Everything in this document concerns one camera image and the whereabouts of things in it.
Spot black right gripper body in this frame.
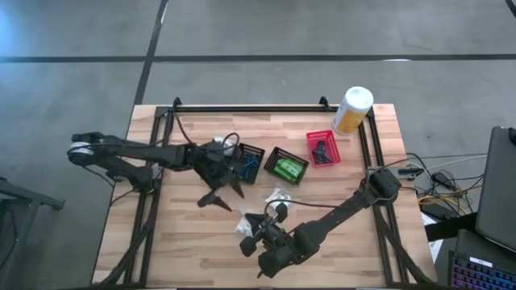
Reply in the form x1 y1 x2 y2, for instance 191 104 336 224
240 203 289 257

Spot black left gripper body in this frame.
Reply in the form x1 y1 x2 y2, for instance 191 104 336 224
193 140 239 209

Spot clear vanity pack bag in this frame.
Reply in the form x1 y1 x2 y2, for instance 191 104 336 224
213 135 237 156
264 187 292 211
235 209 259 238

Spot green shampoo bottle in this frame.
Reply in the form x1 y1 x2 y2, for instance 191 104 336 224
277 160 302 178
273 164 293 182
281 157 304 172

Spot dark toiletry tube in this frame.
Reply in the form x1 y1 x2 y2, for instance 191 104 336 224
310 151 335 165
312 139 330 156

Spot black slotted plastic basket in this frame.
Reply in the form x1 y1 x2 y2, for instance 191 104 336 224
231 142 267 185
263 146 310 186

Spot red slotted plastic basket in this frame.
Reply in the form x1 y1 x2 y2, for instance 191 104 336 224
305 129 342 168

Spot white yellow wipes canister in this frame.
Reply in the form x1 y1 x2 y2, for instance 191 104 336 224
332 85 375 136

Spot white paper sheet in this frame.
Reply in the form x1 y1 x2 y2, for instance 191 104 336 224
421 213 443 263

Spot black power brick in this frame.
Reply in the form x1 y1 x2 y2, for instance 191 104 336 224
418 202 459 222

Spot grey metal stand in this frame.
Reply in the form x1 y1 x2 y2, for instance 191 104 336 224
0 176 65 283

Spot backlit black keyboard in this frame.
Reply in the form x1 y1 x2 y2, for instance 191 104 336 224
447 249 516 290

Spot grey laptop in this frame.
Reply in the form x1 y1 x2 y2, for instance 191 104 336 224
474 125 516 253

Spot black metal table frame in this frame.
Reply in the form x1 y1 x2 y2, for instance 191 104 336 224
98 96 439 289

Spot yellow cable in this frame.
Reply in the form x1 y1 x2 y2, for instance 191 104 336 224
417 188 483 217

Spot black strap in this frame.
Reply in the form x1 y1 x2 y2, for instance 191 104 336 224
425 212 479 242

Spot white cable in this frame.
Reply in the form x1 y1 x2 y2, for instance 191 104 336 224
406 152 488 172

